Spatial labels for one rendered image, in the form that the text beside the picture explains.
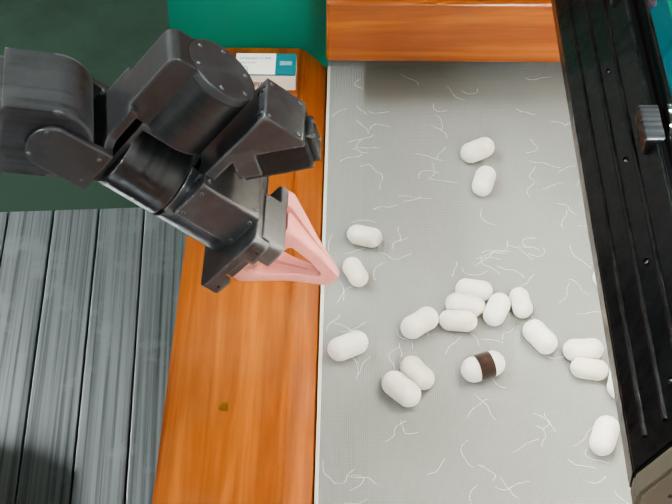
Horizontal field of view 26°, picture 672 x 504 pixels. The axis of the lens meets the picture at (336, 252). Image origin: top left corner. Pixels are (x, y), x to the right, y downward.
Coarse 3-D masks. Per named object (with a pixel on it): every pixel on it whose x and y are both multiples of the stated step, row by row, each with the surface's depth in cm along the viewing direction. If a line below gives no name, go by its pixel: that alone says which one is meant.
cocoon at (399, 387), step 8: (384, 376) 118; (392, 376) 117; (400, 376) 117; (384, 384) 118; (392, 384) 117; (400, 384) 117; (408, 384) 117; (416, 384) 117; (392, 392) 117; (400, 392) 117; (408, 392) 116; (416, 392) 117; (400, 400) 117; (408, 400) 116; (416, 400) 117
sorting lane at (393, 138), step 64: (384, 128) 144; (448, 128) 144; (512, 128) 144; (384, 192) 137; (448, 192) 137; (512, 192) 137; (576, 192) 137; (384, 256) 130; (448, 256) 130; (512, 256) 130; (576, 256) 130; (320, 320) 125; (384, 320) 125; (512, 320) 125; (576, 320) 125; (320, 384) 119; (448, 384) 120; (512, 384) 120; (576, 384) 120; (320, 448) 115; (384, 448) 115; (448, 448) 115; (512, 448) 115; (576, 448) 115
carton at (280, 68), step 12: (240, 60) 144; (252, 60) 144; (264, 60) 144; (276, 60) 144; (288, 60) 144; (252, 72) 143; (264, 72) 143; (276, 72) 143; (288, 72) 143; (288, 84) 143
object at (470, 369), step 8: (496, 352) 119; (464, 360) 119; (472, 360) 119; (496, 360) 119; (504, 360) 119; (464, 368) 119; (472, 368) 118; (480, 368) 118; (496, 368) 119; (464, 376) 119; (472, 376) 118; (480, 376) 118
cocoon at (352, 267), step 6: (348, 258) 128; (354, 258) 128; (348, 264) 127; (354, 264) 127; (360, 264) 127; (348, 270) 127; (354, 270) 127; (360, 270) 127; (348, 276) 127; (354, 276) 127; (360, 276) 126; (366, 276) 127; (354, 282) 127; (360, 282) 127; (366, 282) 127
